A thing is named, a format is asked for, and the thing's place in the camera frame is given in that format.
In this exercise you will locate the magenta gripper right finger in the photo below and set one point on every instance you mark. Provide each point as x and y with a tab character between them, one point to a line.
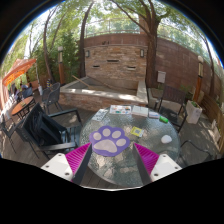
152	166

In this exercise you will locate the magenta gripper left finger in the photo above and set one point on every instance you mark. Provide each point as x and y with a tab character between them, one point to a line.
70	166

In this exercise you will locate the white computer mouse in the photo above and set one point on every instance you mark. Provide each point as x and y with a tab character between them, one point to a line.
166	139

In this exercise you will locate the yellow sticker card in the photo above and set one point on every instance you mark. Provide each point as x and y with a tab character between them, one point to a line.
137	131

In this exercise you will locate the round glass patio table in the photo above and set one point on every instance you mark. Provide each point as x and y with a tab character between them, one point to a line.
122	169

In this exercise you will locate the black metal chair left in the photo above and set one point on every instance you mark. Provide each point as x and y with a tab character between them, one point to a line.
47	134

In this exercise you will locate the black metal chair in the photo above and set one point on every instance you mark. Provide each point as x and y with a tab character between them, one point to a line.
47	134
172	106

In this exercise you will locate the purple paw print mousepad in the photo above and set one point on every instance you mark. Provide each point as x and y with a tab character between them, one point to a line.
109	141

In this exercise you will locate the green small box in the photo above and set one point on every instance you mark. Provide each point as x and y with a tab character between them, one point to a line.
163	119

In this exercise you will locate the small white box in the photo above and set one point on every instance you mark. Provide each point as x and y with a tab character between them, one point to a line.
154	115

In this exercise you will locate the white book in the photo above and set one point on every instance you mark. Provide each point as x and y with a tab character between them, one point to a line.
140	111

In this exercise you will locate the grey patterned booklet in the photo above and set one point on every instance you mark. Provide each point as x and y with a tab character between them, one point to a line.
99	115

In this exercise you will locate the black metal chair back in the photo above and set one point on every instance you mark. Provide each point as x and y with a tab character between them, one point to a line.
172	106

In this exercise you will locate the colourful picture book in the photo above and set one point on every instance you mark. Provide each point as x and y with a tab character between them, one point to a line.
119	109

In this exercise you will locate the white square planter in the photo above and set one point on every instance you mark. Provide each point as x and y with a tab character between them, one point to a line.
194	111

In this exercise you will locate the grey mesh chair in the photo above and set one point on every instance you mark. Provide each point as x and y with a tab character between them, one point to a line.
51	96

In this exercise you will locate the round wooden cafe table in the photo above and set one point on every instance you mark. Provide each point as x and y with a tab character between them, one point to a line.
23	107

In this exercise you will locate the orange patio umbrella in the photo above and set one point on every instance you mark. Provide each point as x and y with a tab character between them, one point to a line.
20	66

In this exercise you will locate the wooden lamp post left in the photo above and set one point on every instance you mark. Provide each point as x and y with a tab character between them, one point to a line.
60	63

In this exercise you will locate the wooden lamp post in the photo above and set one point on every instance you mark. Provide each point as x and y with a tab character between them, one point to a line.
60	63
199	79

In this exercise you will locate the wooden lamp post right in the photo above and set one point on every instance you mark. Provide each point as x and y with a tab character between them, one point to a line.
199	79

